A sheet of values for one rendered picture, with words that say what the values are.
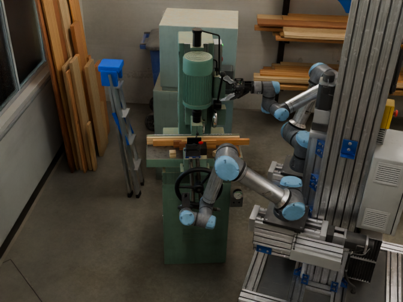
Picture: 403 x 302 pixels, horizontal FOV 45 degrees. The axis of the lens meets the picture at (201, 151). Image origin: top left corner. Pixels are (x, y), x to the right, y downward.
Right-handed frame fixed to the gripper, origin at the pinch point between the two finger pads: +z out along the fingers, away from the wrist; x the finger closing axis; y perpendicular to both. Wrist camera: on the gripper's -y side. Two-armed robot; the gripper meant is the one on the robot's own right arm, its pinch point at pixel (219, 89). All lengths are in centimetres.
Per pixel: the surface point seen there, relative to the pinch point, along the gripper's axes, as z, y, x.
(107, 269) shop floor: 74, -98, 91
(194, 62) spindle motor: 14.6, 13.6, -10.4
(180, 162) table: 23, -31, 34
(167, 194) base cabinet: 31, -50, 50
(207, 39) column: 5.2, -4.8, -37.4
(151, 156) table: 41, -31, 31
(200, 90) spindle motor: 10.8, -0.4, 0.6
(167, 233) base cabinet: 32, -77, 70
